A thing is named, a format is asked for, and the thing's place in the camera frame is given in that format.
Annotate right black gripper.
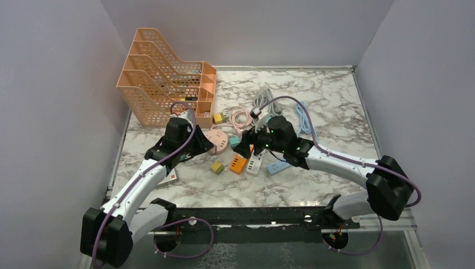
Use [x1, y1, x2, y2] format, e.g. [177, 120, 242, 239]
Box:
[233, 119, 286, 159]

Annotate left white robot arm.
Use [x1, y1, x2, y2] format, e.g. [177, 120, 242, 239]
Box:
[80, 116, 212, 268]

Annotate grey coiled cable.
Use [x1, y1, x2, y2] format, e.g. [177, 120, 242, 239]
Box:
[253, 87, 283, 117]

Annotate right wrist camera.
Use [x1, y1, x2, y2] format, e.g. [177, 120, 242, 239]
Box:
[250, 107, 272, 133]

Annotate white red labelled box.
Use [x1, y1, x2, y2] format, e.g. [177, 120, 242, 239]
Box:
[157, 169, 178, 188]

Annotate yellow cube plug adapter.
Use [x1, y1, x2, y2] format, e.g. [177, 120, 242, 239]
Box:
[210, 161, 225, 175]

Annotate blue coiled cable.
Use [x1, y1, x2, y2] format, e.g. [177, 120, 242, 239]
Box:
[294, 101, 319, 143]

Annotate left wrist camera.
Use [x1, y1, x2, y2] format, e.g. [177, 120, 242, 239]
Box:
[171, 109, 196, 127]

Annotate black mounting rail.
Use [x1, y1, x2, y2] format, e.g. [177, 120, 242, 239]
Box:
[153, 199, 360, 250]

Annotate round pink power strip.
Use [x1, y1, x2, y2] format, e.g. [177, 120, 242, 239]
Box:
[204, 129, 229, 155]

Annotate teal cube plug adapter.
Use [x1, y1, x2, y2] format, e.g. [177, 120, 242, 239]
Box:
[229, 136, 241, 148]

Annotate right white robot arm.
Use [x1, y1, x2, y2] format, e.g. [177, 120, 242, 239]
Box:
[233, 116, 417, 228]

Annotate yellow adapter near organizer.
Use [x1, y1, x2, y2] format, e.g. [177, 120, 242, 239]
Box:
[213, 112, 226, 124]

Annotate white power strip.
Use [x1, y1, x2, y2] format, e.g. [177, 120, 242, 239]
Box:
[245, 150, 266, 177]

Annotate pink coiled cable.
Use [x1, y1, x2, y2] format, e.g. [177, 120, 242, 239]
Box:
[224, 105, 254, 135]

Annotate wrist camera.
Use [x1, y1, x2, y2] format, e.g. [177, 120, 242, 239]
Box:
[250, 107, 272, 133]
[171, 109, 196, 127]

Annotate orange power strip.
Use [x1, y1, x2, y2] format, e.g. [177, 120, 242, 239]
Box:
[229, 153, 249, 175]

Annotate blue power strip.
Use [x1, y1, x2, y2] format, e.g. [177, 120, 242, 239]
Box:
[267, 160, 292, 176]

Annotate orange mesh file organizer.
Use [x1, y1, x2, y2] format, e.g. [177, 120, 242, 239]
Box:
[117, 28, 217, 128]

